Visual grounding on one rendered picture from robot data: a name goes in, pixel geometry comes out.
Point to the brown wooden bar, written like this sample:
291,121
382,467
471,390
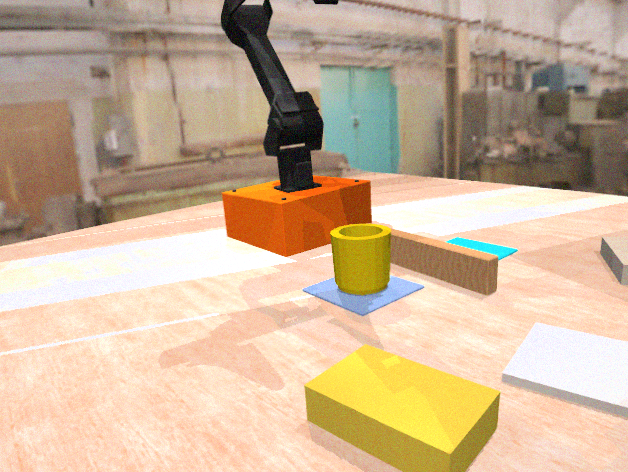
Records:
467,268

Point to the yellow cup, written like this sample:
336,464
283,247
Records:
361,258

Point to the yellow rectangular block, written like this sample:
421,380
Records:
411,416

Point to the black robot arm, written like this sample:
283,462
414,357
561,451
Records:
294,118

